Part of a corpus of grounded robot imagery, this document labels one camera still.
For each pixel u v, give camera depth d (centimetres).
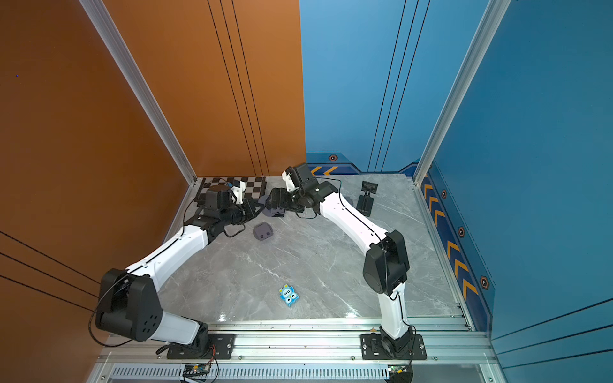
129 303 42
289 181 76
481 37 74
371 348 72
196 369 72
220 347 74
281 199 72
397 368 72
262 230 100
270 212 85
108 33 73
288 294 83
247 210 74
